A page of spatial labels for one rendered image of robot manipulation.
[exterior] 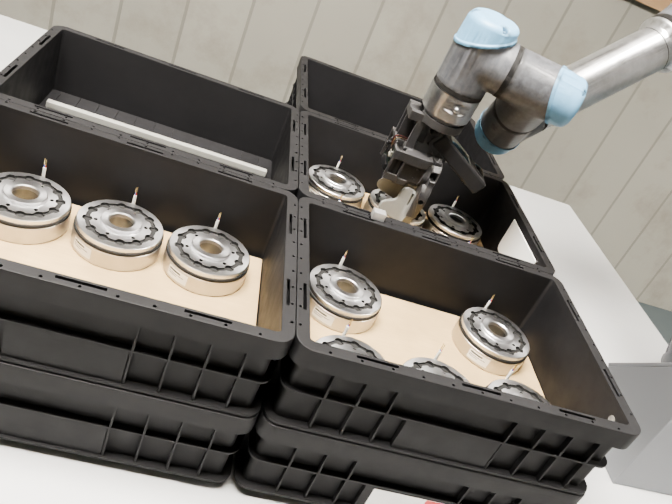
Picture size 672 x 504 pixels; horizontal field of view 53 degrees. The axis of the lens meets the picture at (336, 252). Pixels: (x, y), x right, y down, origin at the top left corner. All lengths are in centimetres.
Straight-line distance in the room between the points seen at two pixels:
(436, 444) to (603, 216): 259
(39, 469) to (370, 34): 214
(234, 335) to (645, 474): 72
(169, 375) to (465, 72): 55
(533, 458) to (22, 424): 55
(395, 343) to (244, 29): 190
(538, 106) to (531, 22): 180
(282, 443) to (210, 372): 12
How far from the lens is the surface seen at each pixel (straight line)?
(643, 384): 112
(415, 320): 93
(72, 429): 76
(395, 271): 94
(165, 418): 72
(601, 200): 322
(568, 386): 92
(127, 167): 88
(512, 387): 87
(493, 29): 93
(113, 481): 78
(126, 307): 62
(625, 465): 112
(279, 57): 264
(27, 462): 79
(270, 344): 63
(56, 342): 68
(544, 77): 96
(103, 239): 81
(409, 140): 101
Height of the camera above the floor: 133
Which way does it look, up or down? 30 degrees down
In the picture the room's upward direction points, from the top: 25 degrees clockwise
